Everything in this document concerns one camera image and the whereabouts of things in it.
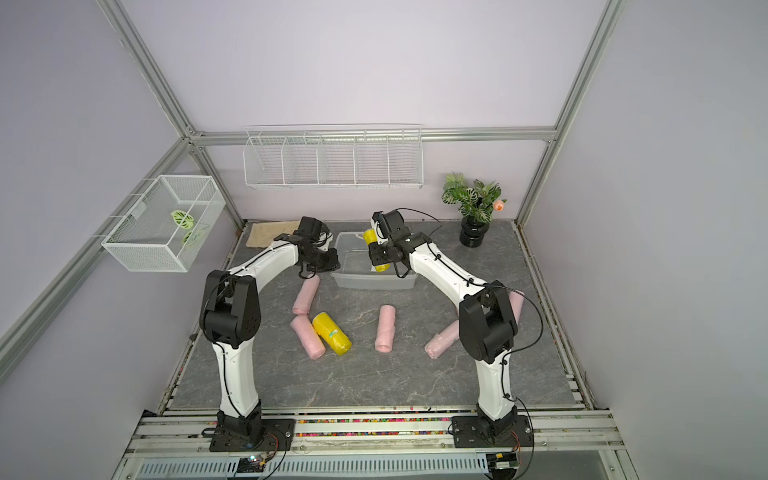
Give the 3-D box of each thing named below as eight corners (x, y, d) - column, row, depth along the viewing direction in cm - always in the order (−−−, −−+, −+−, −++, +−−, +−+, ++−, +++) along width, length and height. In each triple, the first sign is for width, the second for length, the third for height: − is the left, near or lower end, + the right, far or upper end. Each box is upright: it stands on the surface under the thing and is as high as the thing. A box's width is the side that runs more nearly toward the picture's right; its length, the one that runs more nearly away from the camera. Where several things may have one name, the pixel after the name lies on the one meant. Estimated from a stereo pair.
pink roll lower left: (312, 363, 87) (309, 358, 84) (291, 326, 94) (288, 321, 91) (329, 352, 89) (326, 347, 86) (307, 317, 96) (304, 311, 93)
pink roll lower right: (433, 360, 87) (434, 356, 84) (423, 348, 89) (424, 343, 86) (464, 334, 92) (467, 329, 89) (454, 323, 94) (456, 318, 91)
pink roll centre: (375, 351, 89) (374, 346, 86) (380, 310, 98) (380, 304, 95) (392, 353, 89) (392, 347, 86) (396, 311, 98) (396, 305, 94)
